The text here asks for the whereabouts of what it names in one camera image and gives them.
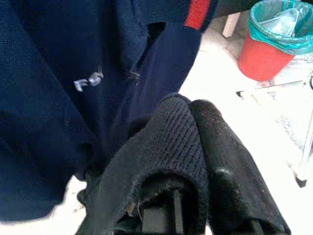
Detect red bin with teal bag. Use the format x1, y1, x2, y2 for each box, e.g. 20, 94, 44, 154
237, 0, 313, 82

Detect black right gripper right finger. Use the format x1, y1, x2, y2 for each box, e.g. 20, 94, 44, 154
190, 99, 292, 235

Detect navy polo shirt red trim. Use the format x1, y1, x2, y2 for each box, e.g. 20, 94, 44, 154
0, 0, 220, 222

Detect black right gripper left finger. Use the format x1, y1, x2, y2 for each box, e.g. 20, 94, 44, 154
117, 94, 209, 235

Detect black TV cabinet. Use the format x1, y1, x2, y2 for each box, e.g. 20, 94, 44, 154
216, 0, 255, 38

